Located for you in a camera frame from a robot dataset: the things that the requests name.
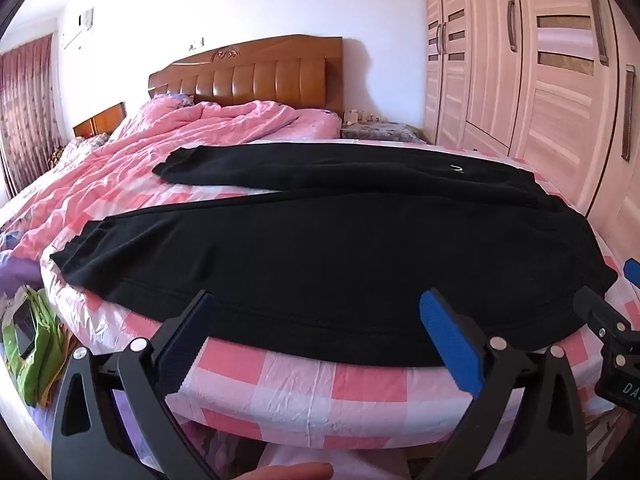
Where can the small white object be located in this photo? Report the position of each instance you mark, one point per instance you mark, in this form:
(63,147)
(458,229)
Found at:
(351,117)

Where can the person's left hand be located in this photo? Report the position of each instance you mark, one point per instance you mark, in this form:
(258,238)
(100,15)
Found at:
(290,472)

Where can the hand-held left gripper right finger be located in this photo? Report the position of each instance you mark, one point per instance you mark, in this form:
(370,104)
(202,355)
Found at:
(452,340)

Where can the nightstand with floral cloth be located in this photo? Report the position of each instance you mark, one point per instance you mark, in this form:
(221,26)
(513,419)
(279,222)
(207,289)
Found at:
(385,132)

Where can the pink quilt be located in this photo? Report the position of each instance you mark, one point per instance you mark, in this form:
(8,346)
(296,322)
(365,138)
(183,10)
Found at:
(150,160)

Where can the white garment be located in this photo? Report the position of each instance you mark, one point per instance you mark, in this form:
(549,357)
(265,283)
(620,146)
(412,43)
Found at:
(370,460)

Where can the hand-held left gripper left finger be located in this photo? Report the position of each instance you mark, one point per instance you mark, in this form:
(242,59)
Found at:
(187,330)

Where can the light wooden wardrobe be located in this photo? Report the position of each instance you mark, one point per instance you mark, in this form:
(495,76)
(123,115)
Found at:
(540,75)

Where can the purple cloth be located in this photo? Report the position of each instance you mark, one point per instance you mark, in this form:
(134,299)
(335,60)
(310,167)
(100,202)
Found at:
(20,275)

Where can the wooden padded headboard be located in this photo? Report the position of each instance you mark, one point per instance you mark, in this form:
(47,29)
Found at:
(260,75)

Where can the brown patterned pillow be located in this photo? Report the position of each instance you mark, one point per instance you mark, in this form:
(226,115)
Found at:
(56,157)

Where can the white wall socket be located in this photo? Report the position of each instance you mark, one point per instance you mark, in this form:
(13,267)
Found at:
(197,43)

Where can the dark red curtain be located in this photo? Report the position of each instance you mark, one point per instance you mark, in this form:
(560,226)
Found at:
(25,110)

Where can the white air conditioner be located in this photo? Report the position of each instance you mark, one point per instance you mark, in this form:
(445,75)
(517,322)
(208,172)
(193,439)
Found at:
(77,30)

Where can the black pants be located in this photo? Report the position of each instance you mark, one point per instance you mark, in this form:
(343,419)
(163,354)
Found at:
(350,255)

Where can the pink checked bed sheet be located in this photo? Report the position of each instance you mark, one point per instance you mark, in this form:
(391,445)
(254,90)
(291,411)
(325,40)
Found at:
(325,395)

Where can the wooden side cabinet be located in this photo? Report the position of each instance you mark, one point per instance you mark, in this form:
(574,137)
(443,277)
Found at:
(102,119)

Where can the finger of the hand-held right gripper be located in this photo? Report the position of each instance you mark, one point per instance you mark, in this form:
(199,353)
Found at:
(634,272)
(597,310)

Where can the green bag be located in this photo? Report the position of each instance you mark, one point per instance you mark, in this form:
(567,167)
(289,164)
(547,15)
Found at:
(42,355)

